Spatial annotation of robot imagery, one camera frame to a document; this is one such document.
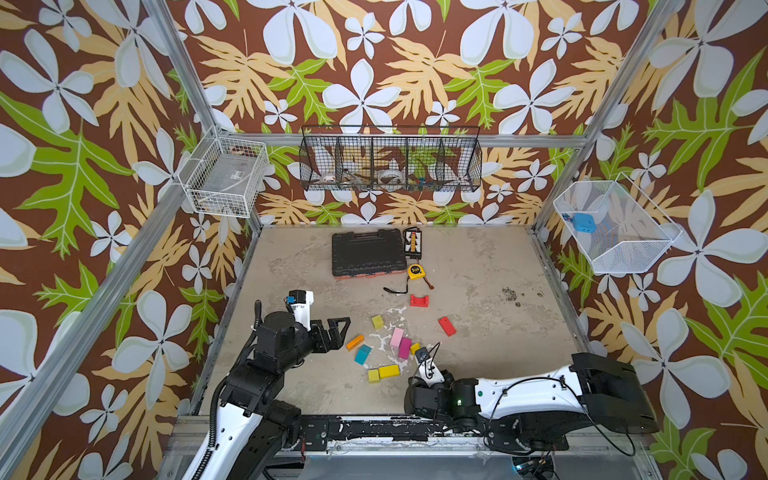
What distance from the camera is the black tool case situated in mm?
1034

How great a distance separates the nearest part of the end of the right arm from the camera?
70 centimetres

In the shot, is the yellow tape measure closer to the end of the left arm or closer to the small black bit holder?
the small black bit holder
